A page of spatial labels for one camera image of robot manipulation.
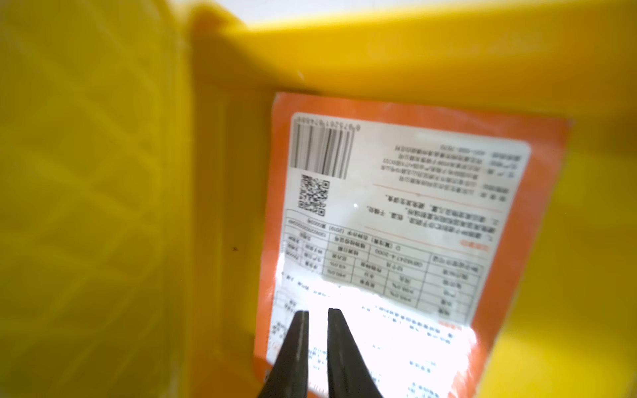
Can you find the yellow bottom drawer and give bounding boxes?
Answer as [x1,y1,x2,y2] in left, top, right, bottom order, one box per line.
[180,1,636,397]

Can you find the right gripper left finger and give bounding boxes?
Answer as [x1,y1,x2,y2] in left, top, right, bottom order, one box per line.
[258,311,310,398]

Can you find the yellow plastic drawer cabinet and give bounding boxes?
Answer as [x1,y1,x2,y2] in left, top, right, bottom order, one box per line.
[1,1,191,397]

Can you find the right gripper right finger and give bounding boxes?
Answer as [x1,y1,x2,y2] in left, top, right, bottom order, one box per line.
[327,308,383,398]

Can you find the orange white label seed bag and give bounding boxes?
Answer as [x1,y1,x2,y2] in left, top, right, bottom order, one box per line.
[254,93,571,397]

